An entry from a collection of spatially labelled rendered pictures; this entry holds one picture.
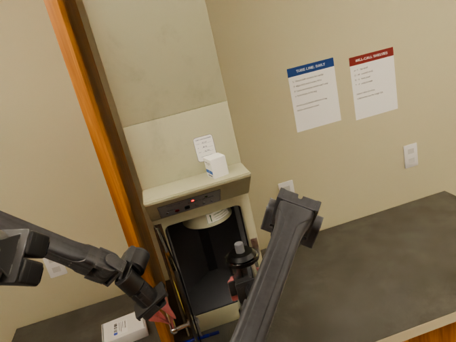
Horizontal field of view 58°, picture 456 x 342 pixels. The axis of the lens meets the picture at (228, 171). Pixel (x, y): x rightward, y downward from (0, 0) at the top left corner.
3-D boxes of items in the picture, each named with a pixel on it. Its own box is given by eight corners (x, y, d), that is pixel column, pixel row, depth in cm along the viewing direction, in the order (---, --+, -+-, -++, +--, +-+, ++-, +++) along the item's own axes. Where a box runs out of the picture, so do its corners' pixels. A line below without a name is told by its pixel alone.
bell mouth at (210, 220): (180, 214, 151) (176, 201, 149) (225, 200, 153) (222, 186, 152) (186, 235, 134) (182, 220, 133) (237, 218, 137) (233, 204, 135)
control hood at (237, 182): (150, 219, 129) (141, 190, 126) (248, 190, 134) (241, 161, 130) (152, 235, 118) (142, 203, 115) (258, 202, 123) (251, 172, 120)
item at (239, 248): (225, 259, 131) (220, 241, 130) (252, 250, 133) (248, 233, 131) (232, 273, 123) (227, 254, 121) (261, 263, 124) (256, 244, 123)
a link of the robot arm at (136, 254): (88, 277, 106) (103, 261, 102) (104, 246, 116) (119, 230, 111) (127, 300, 109) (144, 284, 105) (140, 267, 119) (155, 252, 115)
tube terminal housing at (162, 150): (179, 296, 168) (123, 115, 142) (254, 271, 172) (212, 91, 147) (187, 336, 144) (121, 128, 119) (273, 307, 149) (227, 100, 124)
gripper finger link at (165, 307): (159, 322, 118) (138, 303, 114) (178, 305, 118) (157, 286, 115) (163, 336, 112) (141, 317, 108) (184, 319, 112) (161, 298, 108)
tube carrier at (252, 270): (235, 309, 138) (220, 253, 131) (264, 298, 140) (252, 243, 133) (243, 328, 128) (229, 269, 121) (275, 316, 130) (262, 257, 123)
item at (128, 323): (104, 332, 157) (100, 324, 155) (144, 316, 160) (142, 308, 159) (105, 353, 146) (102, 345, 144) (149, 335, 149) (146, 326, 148)
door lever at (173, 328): (184, 310, 119) (181, 303, 118) (191, 330, 110) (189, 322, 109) (165, 317, 117) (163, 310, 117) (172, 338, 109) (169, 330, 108)
